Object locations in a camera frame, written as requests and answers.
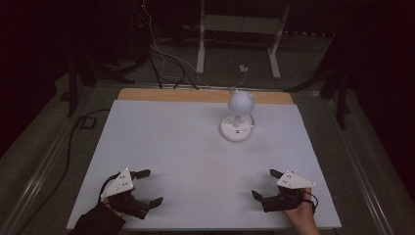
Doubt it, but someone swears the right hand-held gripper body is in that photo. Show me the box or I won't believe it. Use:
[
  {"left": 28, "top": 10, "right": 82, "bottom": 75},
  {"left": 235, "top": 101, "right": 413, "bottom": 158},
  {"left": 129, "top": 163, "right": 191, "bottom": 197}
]
[{"left": 261, "top": 169, "right": 317, "bottom": 213}]

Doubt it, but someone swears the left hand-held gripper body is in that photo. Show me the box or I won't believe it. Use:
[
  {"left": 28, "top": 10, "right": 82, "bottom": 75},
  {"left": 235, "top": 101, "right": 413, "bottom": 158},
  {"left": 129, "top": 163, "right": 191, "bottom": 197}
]
[{"left": 100, "top": 167, "right": 152, "bottom": 220}]

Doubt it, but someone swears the white round desk lamp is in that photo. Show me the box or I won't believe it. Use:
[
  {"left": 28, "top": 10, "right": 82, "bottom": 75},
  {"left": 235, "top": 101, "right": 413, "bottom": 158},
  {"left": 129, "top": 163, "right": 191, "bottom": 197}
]
[{"left": 219, "top": 89, "right": 256, "bottom": 143}]

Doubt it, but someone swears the person's left hand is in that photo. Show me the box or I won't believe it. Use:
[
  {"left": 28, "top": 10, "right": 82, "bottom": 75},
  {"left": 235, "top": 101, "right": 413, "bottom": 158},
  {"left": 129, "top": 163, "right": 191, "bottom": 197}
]
[{"left": 103, "top": 201, "right": 127, "bottom": 219}]

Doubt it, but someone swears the person's right hand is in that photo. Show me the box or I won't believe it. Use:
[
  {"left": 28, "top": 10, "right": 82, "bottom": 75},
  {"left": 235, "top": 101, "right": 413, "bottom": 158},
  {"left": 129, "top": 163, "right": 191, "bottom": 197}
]
[{"left": 283, "top": 187, "right": 321, "bottom": 235}]

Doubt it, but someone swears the white table mat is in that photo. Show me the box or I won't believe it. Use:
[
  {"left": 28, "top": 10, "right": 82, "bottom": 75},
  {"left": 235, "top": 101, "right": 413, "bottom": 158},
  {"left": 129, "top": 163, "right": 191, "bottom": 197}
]
[{"left": 66, "top": 99, "right": 343, "bottom": 231}]

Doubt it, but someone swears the black square floor box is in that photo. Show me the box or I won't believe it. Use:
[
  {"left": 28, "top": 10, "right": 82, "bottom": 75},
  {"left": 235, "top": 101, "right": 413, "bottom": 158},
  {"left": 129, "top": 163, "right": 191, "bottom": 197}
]
[{"left": 78, "top": 117, "right": 98, "bottom": 130}]

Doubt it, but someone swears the dark tripod stand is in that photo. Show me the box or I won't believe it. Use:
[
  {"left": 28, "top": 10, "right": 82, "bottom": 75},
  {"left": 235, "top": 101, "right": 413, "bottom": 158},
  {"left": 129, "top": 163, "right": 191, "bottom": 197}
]
[
  {"left": 66, "top": 53, "right": 148, "bottom": 118},
  {"left": 283, "top": 38, "right": 352, "bottom": 130}
]

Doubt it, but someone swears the white metal stand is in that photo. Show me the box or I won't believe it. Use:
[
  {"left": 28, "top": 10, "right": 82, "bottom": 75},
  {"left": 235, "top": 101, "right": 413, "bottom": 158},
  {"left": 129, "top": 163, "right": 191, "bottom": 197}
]
[{"left": 195, "top": 0, "right": 292, "bottom": 80}]

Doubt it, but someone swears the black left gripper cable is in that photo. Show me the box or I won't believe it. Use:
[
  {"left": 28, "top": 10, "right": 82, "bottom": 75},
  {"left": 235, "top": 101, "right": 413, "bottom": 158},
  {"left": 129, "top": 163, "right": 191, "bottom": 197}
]
[{"left": 97, "top": 172, "right": 120, "bottom": 204}]

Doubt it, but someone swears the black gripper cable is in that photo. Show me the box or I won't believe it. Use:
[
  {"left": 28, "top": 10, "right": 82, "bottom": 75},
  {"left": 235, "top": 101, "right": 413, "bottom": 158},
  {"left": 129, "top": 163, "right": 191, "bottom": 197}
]
[
  {"left": 97, "top": 172, "right": 120, "bottom": 204},
  {"left": 302, "top": 191, "right": 319, "bottom": 214}
]

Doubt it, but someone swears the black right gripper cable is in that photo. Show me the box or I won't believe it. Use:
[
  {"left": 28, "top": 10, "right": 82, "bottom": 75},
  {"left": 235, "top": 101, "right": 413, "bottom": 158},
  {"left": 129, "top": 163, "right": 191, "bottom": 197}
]
[{"left": 302, "top": 191, "right": 319, "bottom": 214}]

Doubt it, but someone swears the black floor cable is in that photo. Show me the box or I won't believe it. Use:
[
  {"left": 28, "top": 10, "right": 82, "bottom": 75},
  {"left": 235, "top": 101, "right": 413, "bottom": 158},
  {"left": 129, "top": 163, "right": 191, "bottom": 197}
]
[{"left": 15, "top": 108, "right": 112, "bottom": 235}]

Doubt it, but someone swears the metal floor rail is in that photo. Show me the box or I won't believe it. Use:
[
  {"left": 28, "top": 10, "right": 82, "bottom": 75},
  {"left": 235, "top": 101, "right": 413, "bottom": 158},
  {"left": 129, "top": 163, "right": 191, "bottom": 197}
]
[
  {"left": 322, "top": 97, "right": 397, "bottom": 235},
  {"left": 0, "top": 97, "right": 99, "bottom": 235}
]

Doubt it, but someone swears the bundle of black cables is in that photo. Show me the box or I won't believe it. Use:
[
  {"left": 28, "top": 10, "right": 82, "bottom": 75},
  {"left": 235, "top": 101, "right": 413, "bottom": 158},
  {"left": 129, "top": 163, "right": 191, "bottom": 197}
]
[{"left": 147, "top": 43, "right": 201, "bottom": 91}]

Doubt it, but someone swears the white cable with plug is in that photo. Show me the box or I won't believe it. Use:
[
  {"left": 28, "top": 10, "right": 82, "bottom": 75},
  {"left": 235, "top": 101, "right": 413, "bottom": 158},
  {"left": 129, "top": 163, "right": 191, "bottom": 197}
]
[{"left": 195, "top": 64, "right": 250, "bottom": 89}]

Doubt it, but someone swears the thin white hanging cable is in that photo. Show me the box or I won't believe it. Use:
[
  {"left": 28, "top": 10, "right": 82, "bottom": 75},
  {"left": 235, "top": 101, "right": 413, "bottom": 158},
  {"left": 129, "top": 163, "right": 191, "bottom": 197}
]
[{"left": 140, "top": 0, "right": 204, "bottom": 86}]

